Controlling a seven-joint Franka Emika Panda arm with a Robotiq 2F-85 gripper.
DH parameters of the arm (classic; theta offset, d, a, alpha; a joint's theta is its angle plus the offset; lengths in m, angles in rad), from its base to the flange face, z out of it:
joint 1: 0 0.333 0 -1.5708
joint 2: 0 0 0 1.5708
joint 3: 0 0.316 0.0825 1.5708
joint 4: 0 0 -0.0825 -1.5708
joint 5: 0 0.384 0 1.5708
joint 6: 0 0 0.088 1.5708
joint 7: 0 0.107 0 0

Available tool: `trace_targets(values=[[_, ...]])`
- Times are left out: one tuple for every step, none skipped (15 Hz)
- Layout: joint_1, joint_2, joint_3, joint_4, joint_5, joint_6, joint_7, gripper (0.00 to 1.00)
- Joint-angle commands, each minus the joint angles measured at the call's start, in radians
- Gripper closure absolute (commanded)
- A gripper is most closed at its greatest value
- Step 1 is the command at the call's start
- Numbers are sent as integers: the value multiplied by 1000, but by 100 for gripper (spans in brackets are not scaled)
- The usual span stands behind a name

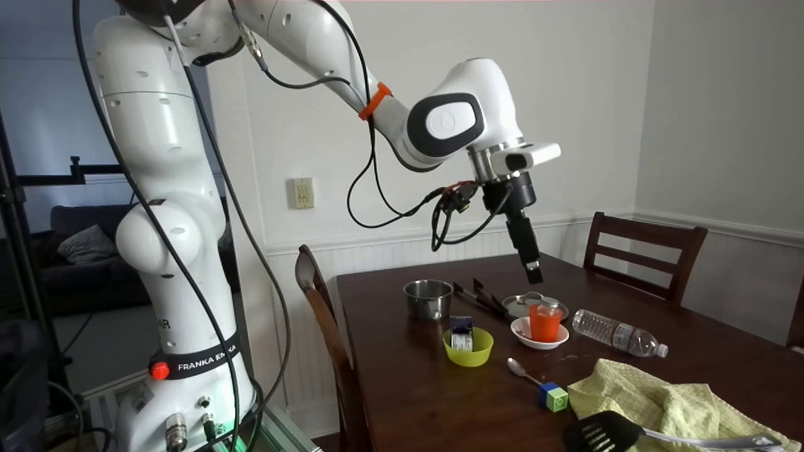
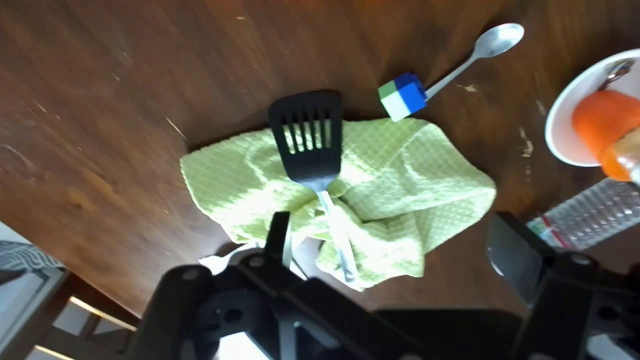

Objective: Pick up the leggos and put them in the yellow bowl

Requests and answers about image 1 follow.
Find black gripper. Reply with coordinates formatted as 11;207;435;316
480;172;548;287

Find clear glass bowl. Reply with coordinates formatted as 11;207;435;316
504;290;573;326

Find yellow-green plastic bowl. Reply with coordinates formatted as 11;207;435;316
441;324;499;369

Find black tongs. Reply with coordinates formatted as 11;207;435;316
450;277;514;324

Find orange cup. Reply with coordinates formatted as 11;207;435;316
528;300;566;344

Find blue and white lego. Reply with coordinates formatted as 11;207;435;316
447;315;477;353

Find silver spoon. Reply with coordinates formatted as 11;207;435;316
506;358;554;392

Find clear plastic water bottle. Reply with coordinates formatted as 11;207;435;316
570;307;672;361

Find small steel pot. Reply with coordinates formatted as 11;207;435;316
402;277;458;324

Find dark wooden chair slatted back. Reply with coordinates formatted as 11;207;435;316
583;211;711;310

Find black slotted spatula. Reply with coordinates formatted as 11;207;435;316
561;410;786;452

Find pale yellow cloth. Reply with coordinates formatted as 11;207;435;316
566;358;804;452

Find dark wooden chair rounded back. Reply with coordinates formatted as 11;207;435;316
294;245;373;452

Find grey pillow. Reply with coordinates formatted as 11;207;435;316
56;222;122;267

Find dark sofa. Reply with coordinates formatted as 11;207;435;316
36;203;157;316

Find black horizontal boom bar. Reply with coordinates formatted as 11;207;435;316
14;154;129;188

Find black tripod stand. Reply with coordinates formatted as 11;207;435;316
0;115;72;423

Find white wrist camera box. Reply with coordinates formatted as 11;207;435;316
491;142;563;182

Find beige wall outlet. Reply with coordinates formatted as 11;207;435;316
286;177;318;211

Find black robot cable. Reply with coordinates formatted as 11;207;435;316
72;0;519;452

